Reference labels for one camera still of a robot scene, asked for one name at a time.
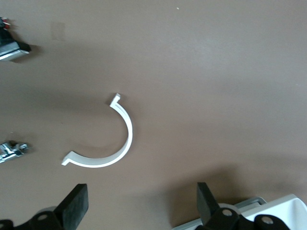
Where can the white plastic drawer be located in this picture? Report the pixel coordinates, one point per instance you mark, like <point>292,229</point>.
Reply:
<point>287,210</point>

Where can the small silver metal fitting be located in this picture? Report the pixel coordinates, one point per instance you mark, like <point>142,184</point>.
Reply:
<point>12,151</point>

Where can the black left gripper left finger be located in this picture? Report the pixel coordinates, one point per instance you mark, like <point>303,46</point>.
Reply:
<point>69,210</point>

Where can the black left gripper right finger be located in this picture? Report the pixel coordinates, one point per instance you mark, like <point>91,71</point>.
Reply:
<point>216,218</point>

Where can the white curved plastic bracket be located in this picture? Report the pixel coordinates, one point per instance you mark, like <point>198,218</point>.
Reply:
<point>129,134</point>

